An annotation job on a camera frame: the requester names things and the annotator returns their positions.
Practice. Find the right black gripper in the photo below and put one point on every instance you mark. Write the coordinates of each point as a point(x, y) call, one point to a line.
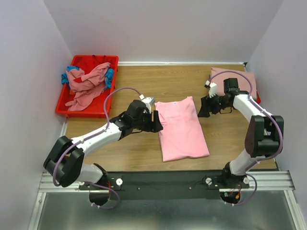
point(207, 107)

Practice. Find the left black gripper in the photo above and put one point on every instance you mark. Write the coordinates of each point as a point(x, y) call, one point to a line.
point(155, 126)

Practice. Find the light pink t shirt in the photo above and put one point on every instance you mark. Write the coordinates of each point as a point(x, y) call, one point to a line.
point(182, 136)

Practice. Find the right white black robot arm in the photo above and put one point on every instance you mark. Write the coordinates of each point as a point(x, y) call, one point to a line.
point(264, 137)

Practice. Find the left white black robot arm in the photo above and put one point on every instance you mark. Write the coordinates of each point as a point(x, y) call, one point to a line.
point(65, 160)

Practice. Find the folded dusty pink shirt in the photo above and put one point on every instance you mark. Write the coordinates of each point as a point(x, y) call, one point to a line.
point(218, 75)

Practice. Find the folded red shirt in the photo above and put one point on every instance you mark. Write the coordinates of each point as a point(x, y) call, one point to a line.
point(258, 99)

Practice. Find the blue crumpled shirt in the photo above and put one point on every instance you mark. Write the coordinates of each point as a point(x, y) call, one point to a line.
point(108, 76)

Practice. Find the crumpled dusty pink shirt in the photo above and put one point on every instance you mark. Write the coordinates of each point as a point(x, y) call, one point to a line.
point(86, 87)

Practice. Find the red shirt in bin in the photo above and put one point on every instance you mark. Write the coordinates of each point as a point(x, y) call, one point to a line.
point(88, 62)

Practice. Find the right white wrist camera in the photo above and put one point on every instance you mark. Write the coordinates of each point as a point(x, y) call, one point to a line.
point(212, 87)

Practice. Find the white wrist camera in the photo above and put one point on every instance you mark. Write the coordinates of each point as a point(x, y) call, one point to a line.
point(212, 87)
point(149, 102)

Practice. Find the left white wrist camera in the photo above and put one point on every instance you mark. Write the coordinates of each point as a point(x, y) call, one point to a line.
point(149, 102)

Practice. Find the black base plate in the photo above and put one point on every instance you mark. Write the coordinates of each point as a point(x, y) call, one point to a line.
point(167, 185)

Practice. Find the aluminium rail frame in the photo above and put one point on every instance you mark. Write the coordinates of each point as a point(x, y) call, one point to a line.
point(267, 178)

